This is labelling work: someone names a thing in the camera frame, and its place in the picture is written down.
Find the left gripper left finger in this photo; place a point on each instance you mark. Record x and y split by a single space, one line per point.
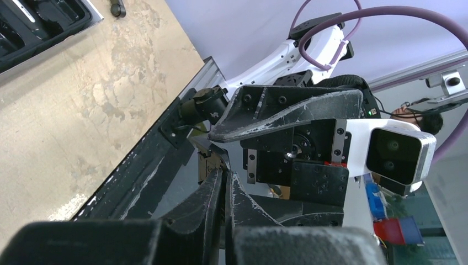
189 234

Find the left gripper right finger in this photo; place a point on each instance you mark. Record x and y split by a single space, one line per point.
254 237

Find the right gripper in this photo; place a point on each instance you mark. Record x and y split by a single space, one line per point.
282 148

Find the white hair clipper kit box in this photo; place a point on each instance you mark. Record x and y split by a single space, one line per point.
44 40

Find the small black comb guard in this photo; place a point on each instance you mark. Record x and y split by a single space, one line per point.
210 157

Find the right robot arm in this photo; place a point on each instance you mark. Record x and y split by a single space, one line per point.
285 66

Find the metal clamp tool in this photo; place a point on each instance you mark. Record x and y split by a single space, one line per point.
117 8

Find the person's head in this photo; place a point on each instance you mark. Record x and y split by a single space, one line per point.
430 123

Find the aluminium table frame rail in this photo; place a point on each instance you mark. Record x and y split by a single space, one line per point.
208 76

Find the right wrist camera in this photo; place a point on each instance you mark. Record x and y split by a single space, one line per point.
396 150

